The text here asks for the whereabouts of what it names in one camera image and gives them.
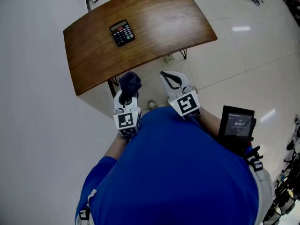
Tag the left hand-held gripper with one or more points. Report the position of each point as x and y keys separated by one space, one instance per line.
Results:
x=126 y=122

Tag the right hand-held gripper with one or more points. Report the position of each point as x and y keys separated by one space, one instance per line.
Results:
x=187 y=103

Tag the dark blue cloth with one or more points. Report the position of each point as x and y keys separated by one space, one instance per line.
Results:
x=130 y=83

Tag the black calculator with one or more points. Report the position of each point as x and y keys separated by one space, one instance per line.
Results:
x=122 y=33

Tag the person's left forearm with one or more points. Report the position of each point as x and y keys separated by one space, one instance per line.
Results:
x=117 y=146

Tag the person's right forearm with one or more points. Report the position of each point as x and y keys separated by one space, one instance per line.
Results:
x=209 y=123

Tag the black metal table leg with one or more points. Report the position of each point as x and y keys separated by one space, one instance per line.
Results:
x=111 y=85
x=183 y=54

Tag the white power strip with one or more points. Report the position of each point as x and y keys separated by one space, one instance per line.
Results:
x=169 y=58

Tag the person's white shoe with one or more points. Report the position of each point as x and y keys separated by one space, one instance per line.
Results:
x=152 y=105

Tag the black device with screen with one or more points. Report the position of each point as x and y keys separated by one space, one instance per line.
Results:
x=237 y=125

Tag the person's blue shirt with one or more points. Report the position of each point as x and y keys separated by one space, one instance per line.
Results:
x=173 y=172

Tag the person's light grey trousers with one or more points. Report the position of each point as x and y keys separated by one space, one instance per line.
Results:
x=263 y=193

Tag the dark cluttered equipment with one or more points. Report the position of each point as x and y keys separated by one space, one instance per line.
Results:
x=294 y=1

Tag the black tripod stands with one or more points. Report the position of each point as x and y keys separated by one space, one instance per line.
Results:
x=287 y=177

